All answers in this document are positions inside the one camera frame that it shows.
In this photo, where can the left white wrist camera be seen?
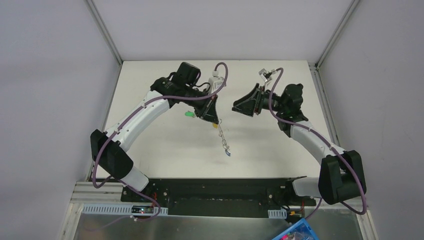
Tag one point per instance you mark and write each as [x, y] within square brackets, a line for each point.
[215, 82]

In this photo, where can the green tagged key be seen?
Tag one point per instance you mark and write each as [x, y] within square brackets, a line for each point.
[190, 114]

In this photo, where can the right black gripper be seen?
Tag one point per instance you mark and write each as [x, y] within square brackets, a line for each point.
[259, 100]

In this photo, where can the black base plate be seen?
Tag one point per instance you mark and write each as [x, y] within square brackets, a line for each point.
[220, 197]

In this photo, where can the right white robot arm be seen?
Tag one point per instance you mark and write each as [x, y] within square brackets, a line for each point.
[341, 176]

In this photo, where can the blue tagged key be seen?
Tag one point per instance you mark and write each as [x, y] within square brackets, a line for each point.
[228, 153]

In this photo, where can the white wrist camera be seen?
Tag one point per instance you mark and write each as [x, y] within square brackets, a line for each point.
[266, 75]
[215, 82]

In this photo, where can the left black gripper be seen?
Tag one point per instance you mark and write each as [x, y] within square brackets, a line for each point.
[205, 105]

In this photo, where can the aluminium frame rail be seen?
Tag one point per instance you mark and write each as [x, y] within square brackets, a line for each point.
[101, 25]

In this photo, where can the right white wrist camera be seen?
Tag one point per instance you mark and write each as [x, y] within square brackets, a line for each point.
[266, 75]

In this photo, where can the blue plastic bin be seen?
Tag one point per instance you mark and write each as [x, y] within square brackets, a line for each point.
[301, 230]

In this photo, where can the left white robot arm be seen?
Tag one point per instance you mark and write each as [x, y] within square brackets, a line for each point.
[109, 148]

